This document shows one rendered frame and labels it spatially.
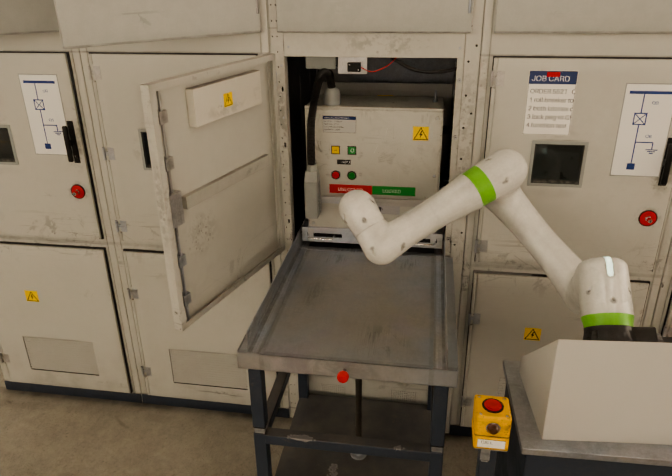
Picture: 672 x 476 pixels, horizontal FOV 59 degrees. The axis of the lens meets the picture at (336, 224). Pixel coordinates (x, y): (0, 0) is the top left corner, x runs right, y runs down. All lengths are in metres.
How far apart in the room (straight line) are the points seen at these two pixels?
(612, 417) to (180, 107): 1.39
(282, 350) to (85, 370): 1.45
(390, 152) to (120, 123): 1.00
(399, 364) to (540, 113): 0.94
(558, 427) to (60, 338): 2.13
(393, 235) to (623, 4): 0.99
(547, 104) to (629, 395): 0.94
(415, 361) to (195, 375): 1.32
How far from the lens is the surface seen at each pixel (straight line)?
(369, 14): 2.00
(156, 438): 2.80
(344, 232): 2.27
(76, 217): 2.59
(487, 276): 2.27
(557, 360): 1.52
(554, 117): 2.08
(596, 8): 2.05
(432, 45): 2.02
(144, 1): 1.90
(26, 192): 2.67
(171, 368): 2.78
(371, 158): 2.16
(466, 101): 2.06
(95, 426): 2.95
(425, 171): 2.16
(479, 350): 2.44
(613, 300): 1.68
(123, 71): 2.29
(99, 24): 1.86
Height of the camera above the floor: 1.85
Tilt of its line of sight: 24 degrees down
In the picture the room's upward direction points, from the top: 1 degrees counter-clockwise
